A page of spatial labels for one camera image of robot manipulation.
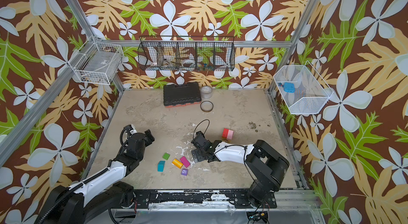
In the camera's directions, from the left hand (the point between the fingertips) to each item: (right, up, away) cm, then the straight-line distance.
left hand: (143, 131), depth 87 cm
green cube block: (+12, -14, +2) cm, 19 cm away
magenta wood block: (+23, -17, -1) cm, 29 cm away
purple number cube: (+23, -21, -5) cm, 32 cm away
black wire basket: (+23, +47, +11) cm, 54 cm away
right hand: (+31, -13, +2) cm, 34 cm away
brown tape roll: (+36, +14, +24) cm, 45 cm away
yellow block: (+46, -6, +4) cm, 47 cm away
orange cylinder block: (+19, -17, -3) cm, 26 cm away
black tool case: (+13, +21, +24) cm, 35 cm away
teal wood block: (+10, -18, -3) cm, 21 cm away
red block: (+47, -2, +9) cm, 47 cm away
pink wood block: (+49, -3, +6) cm, 50 cm away
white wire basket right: (+86, +23, -4) cm, 90 cm away
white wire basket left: (-25, +38, -1) cm, 46 cm away
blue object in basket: (+80, +25, -1) cm, 84 cm away
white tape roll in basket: (+24, +41, +12) cm, 49 cm away
